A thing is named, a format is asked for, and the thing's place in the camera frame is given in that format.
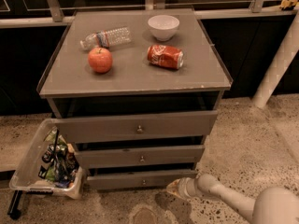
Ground clear plastic water bottle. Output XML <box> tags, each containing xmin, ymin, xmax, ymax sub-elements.
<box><xmin>79</xmin><ymin>26</ymin><xmax>132</xmax><ymax>50</ymax></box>

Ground red apple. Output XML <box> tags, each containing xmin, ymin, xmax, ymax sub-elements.
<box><xmin>88</xmin><ymin>48</ymin><xmax>113</xmax><ymax>74</ymax></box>

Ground metal railing with brackets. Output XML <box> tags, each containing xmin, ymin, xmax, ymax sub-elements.
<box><xmin>0</xmin><ymin>0</ymin><xmax>299</xmax><ymax>29</ymax></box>

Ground clear plastic storage bin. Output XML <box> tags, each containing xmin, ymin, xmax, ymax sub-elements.
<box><xmin>9</xmin><ymin>119</ymin><xmax>85</xmax><ymax>199</ymax></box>

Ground white diagonal pole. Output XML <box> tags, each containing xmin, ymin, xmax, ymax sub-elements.
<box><xmin>252</xmin><ymin>13</ymin><xmax>299</xmax><ymax>108</ymax></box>

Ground grey middle drawer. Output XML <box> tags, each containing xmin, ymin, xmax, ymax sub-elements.
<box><xmin>75</xmin><ymin>145</ymin><xmax>205</xmax><ymax>169</ymax></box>

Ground grey bottom drawer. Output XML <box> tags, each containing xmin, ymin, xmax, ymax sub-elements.
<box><xmin>87</xmin><ymin>169</ymin><xmax>197</xmax><ymax>190</ymax></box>

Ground snack packets in bin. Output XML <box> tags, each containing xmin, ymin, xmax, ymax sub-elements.
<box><xmin>38</xmin><ymin>128</ymin><xmax>79</xmax><ymax>189</ymax></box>

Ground yellow object on rail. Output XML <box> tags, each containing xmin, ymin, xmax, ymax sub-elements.
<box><xmin>279</xmin><ymin>0</ymin><xmax>298</xmax><ymax>10</ymax></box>

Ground crushed red soda can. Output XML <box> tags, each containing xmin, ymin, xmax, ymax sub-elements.
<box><xmin>147</xmin><ymin>44</ymin><xmax>183</xmax><ymax>70</ymax></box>

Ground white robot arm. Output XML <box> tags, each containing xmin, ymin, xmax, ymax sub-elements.
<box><xmin>166</xmin><ymin>174</ymin><xmax>299</xmax><ymax>224</ymax></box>

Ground grey drawer cabinet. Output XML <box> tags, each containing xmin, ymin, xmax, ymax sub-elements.
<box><xmin>38</xmin><ymin>9</ymin><xmax>232</xmax><ymax>175</ymax></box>

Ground black bin wheel leg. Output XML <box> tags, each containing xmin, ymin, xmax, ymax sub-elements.
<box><xmin>7</xmin><ymin>190</ymin><xmax>22</xmax><ymax>220</ymax></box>

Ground grey top drawer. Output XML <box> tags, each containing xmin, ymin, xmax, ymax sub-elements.
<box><xmin>55</xmin><ymin>110</ymin><xmax>218</xmax><ymax>143</ymax></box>

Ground grey drawer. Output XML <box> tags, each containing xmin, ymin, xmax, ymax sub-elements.
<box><xmin>55</xmin><ymin>110</ymin><xmax>218</xmax><ymax>143</ymax></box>
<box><xmin>87</xmin><ymin>169</ymin><xmax>197</xmax><ymax>190</ymax></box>
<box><xmin>75</xmin><ymin>145</ymin><xmax>205</xmax><ymax>169</ymax></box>

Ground white bowl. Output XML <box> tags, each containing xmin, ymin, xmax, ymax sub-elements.
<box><xmin>148</xmin><ymin>15</ymin><xmax>180</xmax><ymax>41</ymax></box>

